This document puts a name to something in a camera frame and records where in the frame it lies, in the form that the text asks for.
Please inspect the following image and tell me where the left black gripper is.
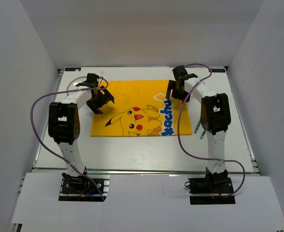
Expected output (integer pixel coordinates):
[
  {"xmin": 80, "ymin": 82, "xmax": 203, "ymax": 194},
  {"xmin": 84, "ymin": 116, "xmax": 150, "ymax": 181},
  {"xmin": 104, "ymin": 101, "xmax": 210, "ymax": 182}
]
[{"xmin": 86, "ymin": 86, "xmax": 114, "ymax": 115}]

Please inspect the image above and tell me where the white printed plate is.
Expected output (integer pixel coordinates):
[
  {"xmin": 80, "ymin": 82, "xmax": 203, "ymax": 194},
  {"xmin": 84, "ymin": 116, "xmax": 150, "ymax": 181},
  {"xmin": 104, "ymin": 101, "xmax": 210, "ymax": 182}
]
[{"xmin": 66, "ymin": 76, "xmax": 87, "ymax": 91}]

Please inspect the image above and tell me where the yellow Pikachu cloth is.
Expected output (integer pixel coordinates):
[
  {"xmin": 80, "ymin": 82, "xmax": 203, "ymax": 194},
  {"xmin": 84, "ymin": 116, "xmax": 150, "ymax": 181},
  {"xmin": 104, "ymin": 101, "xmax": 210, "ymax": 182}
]
[{"xmin": 90, "ymin": 80, "xmax": 192, "ymax": 137}]

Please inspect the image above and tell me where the fork with teal handle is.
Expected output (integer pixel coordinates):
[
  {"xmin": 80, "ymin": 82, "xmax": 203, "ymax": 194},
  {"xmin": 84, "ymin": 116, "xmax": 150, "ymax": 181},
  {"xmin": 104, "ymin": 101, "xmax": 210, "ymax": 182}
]
[{"xmin": 194, "ymin": 121, "xmax": 201, "ymax": 134}]

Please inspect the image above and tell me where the clear drinking glass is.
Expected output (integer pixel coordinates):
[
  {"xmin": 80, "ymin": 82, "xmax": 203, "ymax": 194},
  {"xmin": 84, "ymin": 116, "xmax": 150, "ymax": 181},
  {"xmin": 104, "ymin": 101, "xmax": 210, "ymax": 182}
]
[{"xmin": 196, "ymin": 79, "xmax": 205, "ymax": 85}]

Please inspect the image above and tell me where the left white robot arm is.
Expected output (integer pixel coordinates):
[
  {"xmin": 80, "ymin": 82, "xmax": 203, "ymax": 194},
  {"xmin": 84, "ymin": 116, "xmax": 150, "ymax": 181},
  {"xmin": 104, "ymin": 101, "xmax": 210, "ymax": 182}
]
[{"xmin": 48, "ymin": 73, "xmax": 114, "ymax": 176}]

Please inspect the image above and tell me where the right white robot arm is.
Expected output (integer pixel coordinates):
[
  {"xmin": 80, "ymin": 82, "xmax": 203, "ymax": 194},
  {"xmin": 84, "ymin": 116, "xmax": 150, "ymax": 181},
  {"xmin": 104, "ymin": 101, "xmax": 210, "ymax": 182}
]
[{"xmin": 166, "ymin": 65, "xmax": 231, "ymax": 193}]

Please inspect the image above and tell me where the right black table label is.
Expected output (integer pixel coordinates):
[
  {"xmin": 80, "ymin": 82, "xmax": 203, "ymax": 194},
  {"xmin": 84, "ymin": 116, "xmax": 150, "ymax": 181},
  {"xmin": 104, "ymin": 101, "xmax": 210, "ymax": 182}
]
[{"xmin": 211, "ymin": 69, "xmax": 226, "ymax": 73}]

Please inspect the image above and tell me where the black table label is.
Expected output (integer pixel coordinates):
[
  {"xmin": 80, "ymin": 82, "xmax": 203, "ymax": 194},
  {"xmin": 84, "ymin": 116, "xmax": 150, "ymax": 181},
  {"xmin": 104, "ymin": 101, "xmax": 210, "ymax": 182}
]
[
  {"xmin": 211, "ymin": 69, "xmax": 226, "ymax": 73},
  {"xmin": 64, "ymin": 67, "xmax": 81, "ymax": 72}
]

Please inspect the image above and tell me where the left black table label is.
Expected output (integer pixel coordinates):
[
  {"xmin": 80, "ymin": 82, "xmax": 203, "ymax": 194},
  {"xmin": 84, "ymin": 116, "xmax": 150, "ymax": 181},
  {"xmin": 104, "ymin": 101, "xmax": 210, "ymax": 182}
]
[{"xmin": 64, "ymin": 67, "xmax": 81, "ymax": 72}]

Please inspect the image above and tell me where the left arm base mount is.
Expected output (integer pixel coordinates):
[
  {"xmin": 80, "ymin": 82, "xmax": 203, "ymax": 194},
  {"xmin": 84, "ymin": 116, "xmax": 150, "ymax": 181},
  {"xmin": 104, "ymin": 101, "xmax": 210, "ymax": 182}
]
[{"xmin": 58, "ymin": 173, "xmax": 109, "ymax": 202}]

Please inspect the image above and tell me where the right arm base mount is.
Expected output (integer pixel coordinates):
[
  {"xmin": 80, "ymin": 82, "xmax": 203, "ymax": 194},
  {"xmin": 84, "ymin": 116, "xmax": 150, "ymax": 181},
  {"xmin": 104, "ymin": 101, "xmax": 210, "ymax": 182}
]
[{"xmin": 184, "ymin": 170, "xmax": 236, "ymax": 205}]

